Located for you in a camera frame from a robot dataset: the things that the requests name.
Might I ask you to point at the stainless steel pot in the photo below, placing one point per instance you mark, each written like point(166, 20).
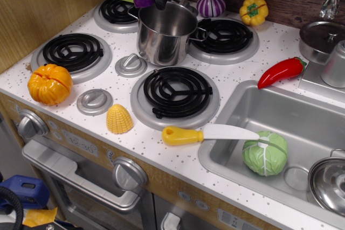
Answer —
point(163, 35)

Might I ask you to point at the steel pot with lid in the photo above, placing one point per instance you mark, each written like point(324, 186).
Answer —
point(317, 40)

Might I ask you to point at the steel pan in sink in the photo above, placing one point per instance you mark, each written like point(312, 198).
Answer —
point(326, 182)

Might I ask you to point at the back left black burner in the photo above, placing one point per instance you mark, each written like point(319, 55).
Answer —
point(113, 16)

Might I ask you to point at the black burner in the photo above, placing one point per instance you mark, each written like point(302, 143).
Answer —
point(113, 16)
point(174, 96)
point(223, 41)
point(84, 55)

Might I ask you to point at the purple striped toy onion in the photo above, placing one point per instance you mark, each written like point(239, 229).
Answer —
point(211, 8)

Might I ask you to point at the upper silver stove knob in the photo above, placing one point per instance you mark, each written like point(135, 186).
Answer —
point(130, 66)

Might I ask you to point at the silver stove knob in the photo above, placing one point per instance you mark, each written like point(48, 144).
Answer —
point(130, 66)
point(94, 102)

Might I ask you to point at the front left black burner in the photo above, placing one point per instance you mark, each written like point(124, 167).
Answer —
point(84, 55)

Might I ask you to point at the back right black burner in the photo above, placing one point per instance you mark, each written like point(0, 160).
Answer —
point(223, 41)

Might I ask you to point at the yellow toy bell pepper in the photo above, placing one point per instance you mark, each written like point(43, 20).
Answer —
point(254, 12)

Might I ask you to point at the front right black burner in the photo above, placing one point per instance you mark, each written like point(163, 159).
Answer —
point(174, 96)

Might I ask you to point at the lower silver stove knob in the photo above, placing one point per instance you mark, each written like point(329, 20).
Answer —
point(94, 102)

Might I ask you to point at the yellow toy corn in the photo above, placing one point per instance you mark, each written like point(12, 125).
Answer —
point(118, 119)

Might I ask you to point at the orange toy pumpkin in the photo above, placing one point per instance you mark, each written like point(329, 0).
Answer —
point(50, 84)

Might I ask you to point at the red toy chili pepper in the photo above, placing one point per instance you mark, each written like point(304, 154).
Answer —
point(285, 69)

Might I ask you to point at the left oven dial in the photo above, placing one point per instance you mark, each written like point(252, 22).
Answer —
point(31, 125)

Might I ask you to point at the oven dial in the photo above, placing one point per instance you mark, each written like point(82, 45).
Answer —
point(31, 125)
point(127, 175)

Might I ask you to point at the right oven dial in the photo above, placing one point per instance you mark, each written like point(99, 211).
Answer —
point(127, 175)

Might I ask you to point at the green toy cabbage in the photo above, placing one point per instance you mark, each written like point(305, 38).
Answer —
point(266, 156)

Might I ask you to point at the silver kettle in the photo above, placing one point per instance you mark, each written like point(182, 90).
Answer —
point(333, 72)

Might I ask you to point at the silver sink basin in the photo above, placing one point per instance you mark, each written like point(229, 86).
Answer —
point(313, 130)

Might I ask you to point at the blue clamp tool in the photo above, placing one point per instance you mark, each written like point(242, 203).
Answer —
point(32, 192)

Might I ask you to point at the yellow handled toy knife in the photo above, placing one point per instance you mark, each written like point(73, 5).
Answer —
point(172, 135)

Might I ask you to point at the silver oven door handle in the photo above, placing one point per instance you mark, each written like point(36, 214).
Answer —
point(64, 170)

